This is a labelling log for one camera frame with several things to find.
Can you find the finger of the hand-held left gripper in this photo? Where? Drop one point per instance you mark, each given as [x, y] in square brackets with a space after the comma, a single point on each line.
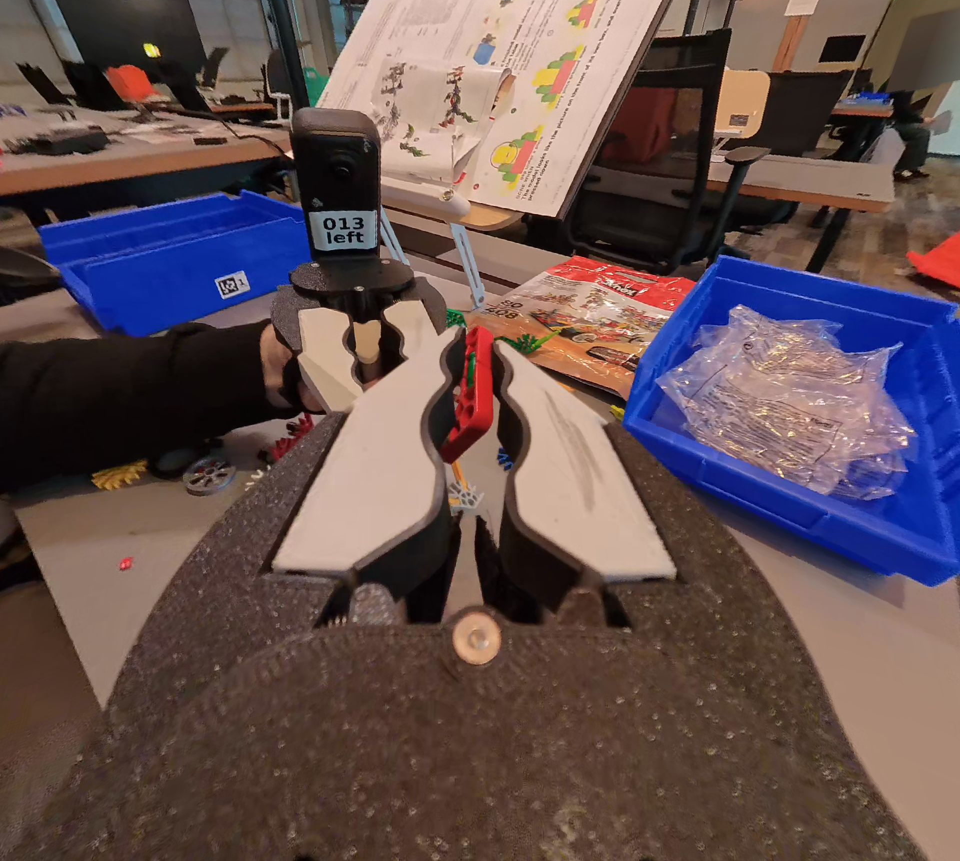
[322, 351]
[416, 336]

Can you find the blue bin with square tag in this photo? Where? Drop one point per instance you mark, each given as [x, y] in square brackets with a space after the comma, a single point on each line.
[150, 276]

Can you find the yellow snowflake connector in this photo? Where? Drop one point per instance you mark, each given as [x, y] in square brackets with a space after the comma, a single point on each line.
[120, 475]

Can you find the green spiky toy piece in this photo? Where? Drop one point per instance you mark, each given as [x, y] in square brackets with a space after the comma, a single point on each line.
[455, 319]

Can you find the large black monitor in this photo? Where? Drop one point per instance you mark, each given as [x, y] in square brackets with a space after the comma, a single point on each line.
[127, 36]

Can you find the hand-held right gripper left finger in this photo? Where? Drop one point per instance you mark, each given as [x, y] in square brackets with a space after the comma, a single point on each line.
[352, 501]

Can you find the person's left hand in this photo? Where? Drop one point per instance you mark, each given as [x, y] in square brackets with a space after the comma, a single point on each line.
[271, 358]

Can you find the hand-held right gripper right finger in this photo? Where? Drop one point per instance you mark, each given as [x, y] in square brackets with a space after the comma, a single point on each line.
[592, 501]

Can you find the orange traffic cone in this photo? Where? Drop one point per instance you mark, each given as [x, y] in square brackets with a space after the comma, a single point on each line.
[937, 265]

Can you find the person's left forearm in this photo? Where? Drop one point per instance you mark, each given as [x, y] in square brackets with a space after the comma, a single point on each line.
[135, 396]

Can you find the colourful rod connector toy model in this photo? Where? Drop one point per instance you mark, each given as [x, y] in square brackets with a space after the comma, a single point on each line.
[472, 418]

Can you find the toy packaging bag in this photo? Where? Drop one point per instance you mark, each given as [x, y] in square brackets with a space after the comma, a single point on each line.
[585, 321]

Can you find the folded instruction leaflet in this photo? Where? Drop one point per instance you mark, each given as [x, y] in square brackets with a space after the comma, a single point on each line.
[442, 111]

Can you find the tan office chair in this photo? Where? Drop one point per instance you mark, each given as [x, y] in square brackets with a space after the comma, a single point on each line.
[742, 96]

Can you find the white instruction board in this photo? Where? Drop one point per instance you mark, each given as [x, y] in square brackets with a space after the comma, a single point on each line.
[450, 13]

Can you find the dark stand pole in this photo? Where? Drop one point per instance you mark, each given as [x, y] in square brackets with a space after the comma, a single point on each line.
[277, 13]

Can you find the crumpled clear plastic bags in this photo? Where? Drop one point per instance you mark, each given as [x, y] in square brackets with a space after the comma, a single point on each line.
[787, 411]

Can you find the grey toy wheel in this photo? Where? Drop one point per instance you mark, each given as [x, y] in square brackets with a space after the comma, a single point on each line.
[187, 480]

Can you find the blue plastic bin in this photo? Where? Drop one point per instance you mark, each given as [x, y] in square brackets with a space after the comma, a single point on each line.
[671, 328]

